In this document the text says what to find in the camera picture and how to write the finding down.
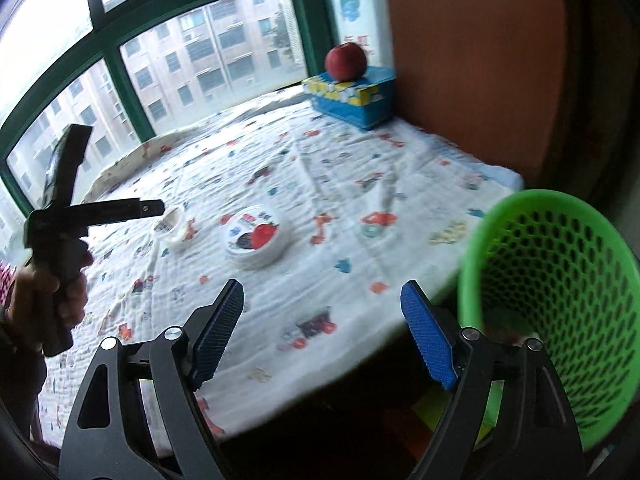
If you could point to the green plastic mesh basket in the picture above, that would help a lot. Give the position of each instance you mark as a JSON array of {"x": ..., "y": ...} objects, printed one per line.
[{"x": 550, "y": 285}]

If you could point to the blue tissue box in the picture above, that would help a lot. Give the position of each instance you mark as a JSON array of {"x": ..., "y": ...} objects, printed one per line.
[{"x": 360, "y": 105}]

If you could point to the white round yogurt tub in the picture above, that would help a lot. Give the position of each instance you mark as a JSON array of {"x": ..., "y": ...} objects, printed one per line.
[{"x": 255, "y": 240}]

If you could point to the person's left hand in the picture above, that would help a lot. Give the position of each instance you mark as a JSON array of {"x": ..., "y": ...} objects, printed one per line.
[{"x": 25, "y": 310}]

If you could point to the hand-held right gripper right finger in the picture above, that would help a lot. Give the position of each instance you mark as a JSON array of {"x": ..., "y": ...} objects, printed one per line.
[{"x": 430, "y": 335}]

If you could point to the red apple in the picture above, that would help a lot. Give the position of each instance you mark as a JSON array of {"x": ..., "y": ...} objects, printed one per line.
[{"x": 345, "y": 61}]

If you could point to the white printed sign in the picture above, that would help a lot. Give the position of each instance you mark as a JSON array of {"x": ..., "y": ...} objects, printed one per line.
[{"x": 355, "y": 5}]

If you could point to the brown wooden wardrobe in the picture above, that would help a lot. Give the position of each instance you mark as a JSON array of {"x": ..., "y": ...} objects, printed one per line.
[{"x": 475, "y": 60}]

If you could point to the green window frame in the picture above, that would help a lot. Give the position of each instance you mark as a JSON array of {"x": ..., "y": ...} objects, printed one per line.
[{"x": 112, "y": 65}]

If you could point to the person's left forearm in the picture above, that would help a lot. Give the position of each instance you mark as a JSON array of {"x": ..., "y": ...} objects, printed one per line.
[{"x": 20, "y": 385}]

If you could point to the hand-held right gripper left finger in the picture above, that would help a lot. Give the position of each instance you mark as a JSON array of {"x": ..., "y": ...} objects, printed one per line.
[{"x": 217, "y": 335}]

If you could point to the small white printed cup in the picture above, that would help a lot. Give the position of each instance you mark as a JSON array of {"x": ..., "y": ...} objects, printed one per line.
[{"x": 169, "y": 225}]

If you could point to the beige apartment building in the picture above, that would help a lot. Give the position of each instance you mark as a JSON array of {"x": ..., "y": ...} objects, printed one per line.
[{"x": 225, "y": 45}]

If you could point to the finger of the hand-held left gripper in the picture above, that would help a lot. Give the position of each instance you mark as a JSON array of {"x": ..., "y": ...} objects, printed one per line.
[{"x": 125, "y": 210}]

